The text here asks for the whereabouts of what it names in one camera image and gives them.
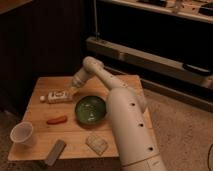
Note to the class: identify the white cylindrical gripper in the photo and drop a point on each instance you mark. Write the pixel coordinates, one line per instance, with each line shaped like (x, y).
(79, 79)

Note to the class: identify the white plastic bottle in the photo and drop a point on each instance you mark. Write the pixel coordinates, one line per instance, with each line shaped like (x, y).
(56, 97)

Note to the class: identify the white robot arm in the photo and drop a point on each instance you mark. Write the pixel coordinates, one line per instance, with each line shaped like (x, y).
(125, 107)

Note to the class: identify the green ceramic bowl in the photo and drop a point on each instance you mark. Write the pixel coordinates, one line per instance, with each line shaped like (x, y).
(90, 110)

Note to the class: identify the wooden table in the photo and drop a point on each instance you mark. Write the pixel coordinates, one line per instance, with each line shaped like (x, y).
(71, 132)

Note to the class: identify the orange carrot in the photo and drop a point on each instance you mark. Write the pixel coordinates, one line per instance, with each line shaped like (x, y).
(58, 120)

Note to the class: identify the grey rectangular block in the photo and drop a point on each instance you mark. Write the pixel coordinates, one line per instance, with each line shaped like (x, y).
(55, 152)

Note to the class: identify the beige sponge pad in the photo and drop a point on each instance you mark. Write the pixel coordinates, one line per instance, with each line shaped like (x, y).
(97, 144)

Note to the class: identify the white plastic cup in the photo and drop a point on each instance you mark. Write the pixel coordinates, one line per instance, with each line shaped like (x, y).
(23, 133)

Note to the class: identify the vertical metal pole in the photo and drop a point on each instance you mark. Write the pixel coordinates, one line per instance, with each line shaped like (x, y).
(96, 20)

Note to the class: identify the upper shelf with items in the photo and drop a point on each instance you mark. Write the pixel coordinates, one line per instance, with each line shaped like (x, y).
(188, 9)

